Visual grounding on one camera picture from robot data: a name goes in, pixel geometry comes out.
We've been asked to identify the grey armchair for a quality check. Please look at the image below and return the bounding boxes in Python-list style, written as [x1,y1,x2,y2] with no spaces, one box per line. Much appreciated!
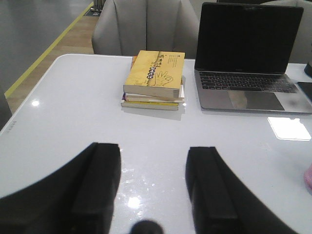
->
[290,0,312,63]
[92,0,199,59]

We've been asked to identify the black mouse pad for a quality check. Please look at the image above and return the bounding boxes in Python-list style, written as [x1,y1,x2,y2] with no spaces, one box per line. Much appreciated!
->
[297,82,312,101]

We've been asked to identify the yellow bottom book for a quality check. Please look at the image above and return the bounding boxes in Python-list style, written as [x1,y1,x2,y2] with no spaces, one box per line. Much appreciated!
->
[120,96,179,111]

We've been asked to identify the white middle book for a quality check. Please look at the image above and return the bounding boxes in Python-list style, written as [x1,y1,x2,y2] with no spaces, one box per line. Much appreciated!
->
[123,75,186,103]

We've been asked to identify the pink mesh pen holder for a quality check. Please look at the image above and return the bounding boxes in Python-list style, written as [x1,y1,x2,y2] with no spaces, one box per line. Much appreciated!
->
[303,165,312,190]

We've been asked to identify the grey laptop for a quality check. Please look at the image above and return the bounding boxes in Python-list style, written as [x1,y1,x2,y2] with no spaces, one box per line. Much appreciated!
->
[195,2,312,114]

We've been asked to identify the grey armchair right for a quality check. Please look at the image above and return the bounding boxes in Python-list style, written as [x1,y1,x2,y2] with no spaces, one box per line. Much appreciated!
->
[290,0,312,63]

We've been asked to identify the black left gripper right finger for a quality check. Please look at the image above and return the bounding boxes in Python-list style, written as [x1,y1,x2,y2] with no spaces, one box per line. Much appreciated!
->
[185,147,295,234]

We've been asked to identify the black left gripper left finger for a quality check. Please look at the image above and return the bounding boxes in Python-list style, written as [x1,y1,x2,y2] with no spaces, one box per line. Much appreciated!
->
[0,143,121,234]

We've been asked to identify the yellow top book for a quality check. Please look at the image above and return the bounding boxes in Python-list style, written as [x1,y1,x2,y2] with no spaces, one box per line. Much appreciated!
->
[123,50,185,98]

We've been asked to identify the yellow book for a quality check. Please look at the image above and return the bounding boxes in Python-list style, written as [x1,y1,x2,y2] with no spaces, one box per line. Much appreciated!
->
[120,96,179,111]
[123,50,185,98]

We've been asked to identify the grey armchair left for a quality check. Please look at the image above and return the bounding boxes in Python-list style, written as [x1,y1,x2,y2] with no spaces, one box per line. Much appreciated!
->
[92,0,199,59]

